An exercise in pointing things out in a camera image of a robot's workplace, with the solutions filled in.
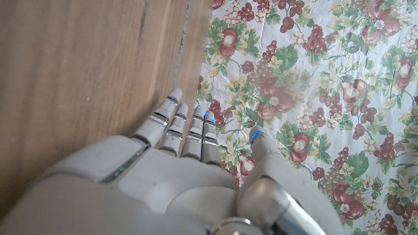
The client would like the fruit print backdrop cloth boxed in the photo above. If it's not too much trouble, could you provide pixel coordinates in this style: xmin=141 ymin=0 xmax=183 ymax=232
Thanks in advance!
xmin=195 ymin=0 xmax=418 ymax=235

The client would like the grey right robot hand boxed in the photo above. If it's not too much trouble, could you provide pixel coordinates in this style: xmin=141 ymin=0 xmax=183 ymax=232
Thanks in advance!
xmin=0 ymin=87 xmax=344 ymax=235

